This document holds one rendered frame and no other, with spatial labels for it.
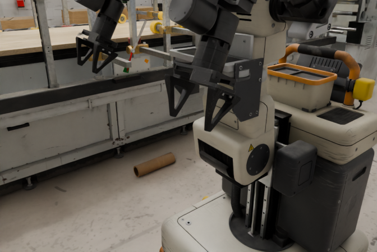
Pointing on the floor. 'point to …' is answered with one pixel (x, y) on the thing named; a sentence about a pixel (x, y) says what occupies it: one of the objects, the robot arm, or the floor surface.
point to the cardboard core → (153, 164)
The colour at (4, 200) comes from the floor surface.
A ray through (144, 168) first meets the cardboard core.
